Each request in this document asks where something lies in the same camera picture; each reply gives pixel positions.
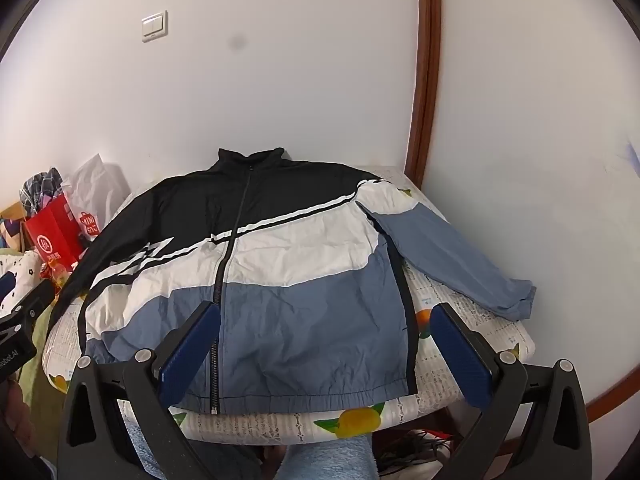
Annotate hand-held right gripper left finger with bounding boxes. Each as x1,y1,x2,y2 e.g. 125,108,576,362
56,301,222,480

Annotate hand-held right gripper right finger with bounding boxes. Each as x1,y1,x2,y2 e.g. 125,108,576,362
429,302,595,480

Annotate black white blue zip jacket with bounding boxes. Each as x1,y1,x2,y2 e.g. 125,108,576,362
47,147,537,416

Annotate person's left hand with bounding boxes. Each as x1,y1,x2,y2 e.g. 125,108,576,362
0,385,31,441

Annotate green blanket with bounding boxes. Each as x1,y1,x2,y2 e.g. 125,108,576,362
20,305,66,411

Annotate white floral print pillow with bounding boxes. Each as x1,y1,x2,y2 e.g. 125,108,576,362
0,250,45,311

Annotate red paper shopping bag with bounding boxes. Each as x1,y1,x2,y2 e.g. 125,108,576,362
25,195,87,273

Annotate brown cardboard box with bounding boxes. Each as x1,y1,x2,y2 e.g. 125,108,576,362
0,200,27,252

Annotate fruit printed white tablecloth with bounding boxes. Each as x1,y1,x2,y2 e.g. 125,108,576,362
42,164,538,448

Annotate dark plaid cloth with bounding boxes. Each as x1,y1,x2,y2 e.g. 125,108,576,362
20,167,65,211

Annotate brown wooden trim strip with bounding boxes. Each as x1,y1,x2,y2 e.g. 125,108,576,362
586,352,640,423

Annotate white plastic shopping bag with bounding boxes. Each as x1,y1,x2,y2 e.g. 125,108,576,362
62,154,132,241

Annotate light blue terry cloth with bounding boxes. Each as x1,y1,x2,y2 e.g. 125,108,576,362
277,432,375,480

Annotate tangled cables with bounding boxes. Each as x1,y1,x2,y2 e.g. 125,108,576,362
377,427,457,473

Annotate brown wooden door frame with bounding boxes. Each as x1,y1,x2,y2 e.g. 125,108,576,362
404,0,444,188

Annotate white wall light switch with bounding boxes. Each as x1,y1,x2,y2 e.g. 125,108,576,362
141,11,169,42

